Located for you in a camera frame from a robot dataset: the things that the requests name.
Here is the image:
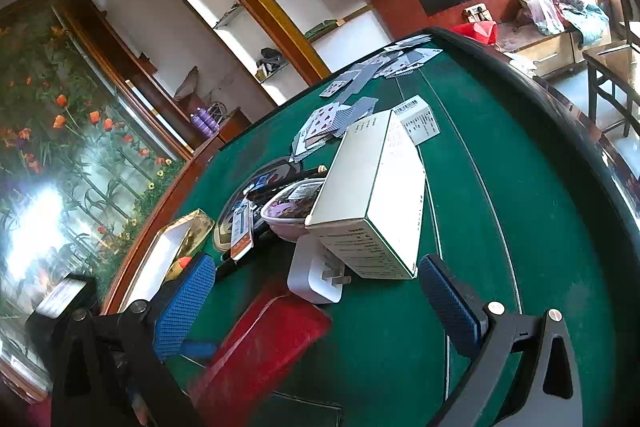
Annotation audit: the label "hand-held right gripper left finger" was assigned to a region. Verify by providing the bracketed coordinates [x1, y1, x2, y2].
[50, 252, 218, 427]

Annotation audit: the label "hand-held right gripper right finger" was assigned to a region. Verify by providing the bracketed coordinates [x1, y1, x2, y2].
[419, 253, 584, 427]

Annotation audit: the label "white gold-edged tray box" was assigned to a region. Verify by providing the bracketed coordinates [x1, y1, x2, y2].
[117, 208, 216, 314]

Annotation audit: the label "black marker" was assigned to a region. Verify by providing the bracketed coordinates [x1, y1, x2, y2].
[215, 227, 281, 281]

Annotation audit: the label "red packet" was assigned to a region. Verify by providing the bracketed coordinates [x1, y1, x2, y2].
[190, 289, 334, 427]

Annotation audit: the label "black oval plate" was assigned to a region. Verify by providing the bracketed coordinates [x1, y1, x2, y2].
[212, 157, 321, 259]

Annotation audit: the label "long white cardboard package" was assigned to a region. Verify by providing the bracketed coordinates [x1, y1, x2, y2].
[230, 201, 255, 261]

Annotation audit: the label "white power adapter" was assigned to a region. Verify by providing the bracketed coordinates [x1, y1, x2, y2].
[287, 234, 354, 306]

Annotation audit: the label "clear container with cartoon lid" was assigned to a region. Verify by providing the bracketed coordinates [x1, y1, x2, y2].
[260, 181, 326, 243]

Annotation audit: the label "white green medicine box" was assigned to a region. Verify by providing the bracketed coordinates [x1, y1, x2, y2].
[305, 109, 427, 281]

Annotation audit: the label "curved wooden partition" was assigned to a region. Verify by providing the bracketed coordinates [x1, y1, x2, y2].
[100, 134, 226, 315]

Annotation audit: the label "black device with screen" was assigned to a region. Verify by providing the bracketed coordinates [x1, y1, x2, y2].
[25, 274, 101, 358]

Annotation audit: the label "brown wooden side cabinet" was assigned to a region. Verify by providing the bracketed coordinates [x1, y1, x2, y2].
[200, 107, 254, 146]

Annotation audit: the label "grey cloth bag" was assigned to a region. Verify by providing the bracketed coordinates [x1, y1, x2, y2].
[175, 67, 201, 100]

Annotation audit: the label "scattered playing cards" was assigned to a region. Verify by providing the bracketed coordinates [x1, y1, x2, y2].
[290, 34, 444, 165]

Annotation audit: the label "flower mural glass partition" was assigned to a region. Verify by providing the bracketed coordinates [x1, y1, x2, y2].
[0, 0, 197, 358]

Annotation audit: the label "black items on shelf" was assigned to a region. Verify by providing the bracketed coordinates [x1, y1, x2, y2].
[257, 48, 284, 80]

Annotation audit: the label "low wooden cabinet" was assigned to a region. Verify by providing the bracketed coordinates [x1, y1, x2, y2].
[500, 27, 589, 78]

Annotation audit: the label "red bag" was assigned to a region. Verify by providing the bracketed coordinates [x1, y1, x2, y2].
[450, 21, 499, 46]

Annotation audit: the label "dark wooden chair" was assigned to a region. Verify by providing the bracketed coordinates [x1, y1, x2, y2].
[582, 41, 640, 144]

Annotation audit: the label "white wood-framed shelf unit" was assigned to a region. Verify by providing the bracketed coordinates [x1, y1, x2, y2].
[132, 0, 396, 108]

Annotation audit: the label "green item on shelf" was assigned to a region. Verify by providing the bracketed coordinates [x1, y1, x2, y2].
[305, 21, 339, 40]

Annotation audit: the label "pile of clothes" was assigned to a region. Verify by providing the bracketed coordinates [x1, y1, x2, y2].
[517, 0, 612, 48]

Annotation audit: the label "wire basket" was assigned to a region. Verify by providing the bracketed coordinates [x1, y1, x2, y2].
[207, 102, 231, 126]

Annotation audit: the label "wall socket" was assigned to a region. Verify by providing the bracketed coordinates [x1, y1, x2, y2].
[462, 4, 489, 26]

